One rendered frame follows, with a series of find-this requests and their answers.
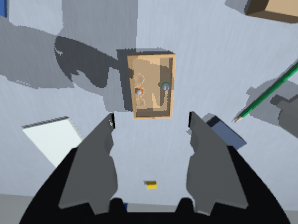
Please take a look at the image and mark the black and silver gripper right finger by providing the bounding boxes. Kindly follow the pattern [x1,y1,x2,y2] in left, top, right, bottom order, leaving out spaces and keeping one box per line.
[186,111,291,224]

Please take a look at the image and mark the wooden ball maze puzzle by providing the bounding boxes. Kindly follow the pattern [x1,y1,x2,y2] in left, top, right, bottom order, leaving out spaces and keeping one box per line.
[127,53,176,119]

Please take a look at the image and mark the dark blue flat rectangular block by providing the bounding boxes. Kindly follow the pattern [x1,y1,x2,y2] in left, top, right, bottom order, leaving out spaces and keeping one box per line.
[207,116,246,150]

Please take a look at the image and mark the grey mug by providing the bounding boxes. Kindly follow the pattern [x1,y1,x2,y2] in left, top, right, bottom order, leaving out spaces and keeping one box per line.
[276,98,298,139]

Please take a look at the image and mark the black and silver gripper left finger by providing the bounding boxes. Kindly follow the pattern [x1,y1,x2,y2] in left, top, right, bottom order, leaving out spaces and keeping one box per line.
[19,113,118,224]

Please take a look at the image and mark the green pencil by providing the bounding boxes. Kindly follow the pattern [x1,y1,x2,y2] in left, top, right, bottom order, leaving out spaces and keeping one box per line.
[237,63,298,121]

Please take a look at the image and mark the brown rectangular box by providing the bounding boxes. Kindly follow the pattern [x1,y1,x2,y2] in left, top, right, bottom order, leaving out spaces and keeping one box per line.
[246,0,298,24]

